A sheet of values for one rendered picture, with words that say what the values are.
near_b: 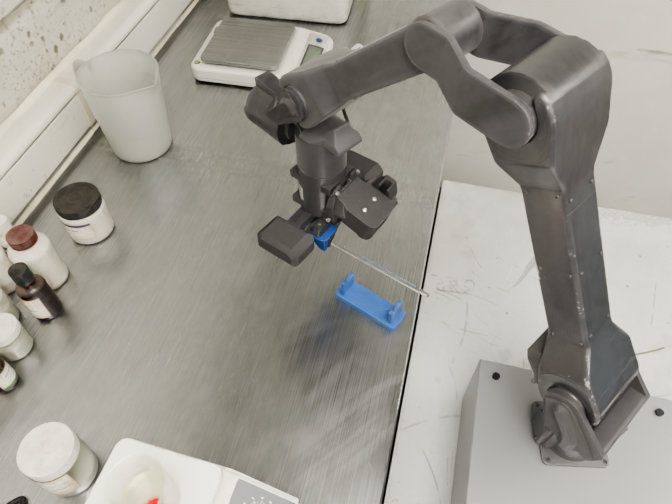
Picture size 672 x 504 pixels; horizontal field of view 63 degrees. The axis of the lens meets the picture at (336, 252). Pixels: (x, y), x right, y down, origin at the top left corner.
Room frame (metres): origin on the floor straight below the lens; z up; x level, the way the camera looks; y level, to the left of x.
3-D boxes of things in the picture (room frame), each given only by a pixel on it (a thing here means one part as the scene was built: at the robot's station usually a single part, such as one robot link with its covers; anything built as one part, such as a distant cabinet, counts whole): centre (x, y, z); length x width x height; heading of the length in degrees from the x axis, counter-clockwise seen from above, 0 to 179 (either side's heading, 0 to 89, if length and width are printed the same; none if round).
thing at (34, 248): (0.47, 0.42, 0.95); 0.06 x 0.06 x 0.10
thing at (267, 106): (0.50, 0.05, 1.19); 0.12 x 0.08 x 0.11; 43
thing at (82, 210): (0.56, 0.39, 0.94); 0.07 x 0.07 x 0.07
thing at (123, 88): (0.77, 0.36, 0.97); 0.18 x 0.13 x 0.15; 62
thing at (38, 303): (0.41, 0.41, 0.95); 0.04 x 0.04 x 0.10
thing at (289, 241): (0.47, 0.02, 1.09); 0.19 x 0.06 x 0.08; 144
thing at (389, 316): (0.42, -0.05, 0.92); 0.10 x 0.03 x 0.04; 53
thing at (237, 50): (1.02, 0.15, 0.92); 0.26 x 0.19 x 0.05; 79
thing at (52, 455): (0.19, 0.31, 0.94); 0.06 x 0.06 x 0.08
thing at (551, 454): (0.20, -0.23, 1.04); 0.07 x 0.07 x 0.06; 88
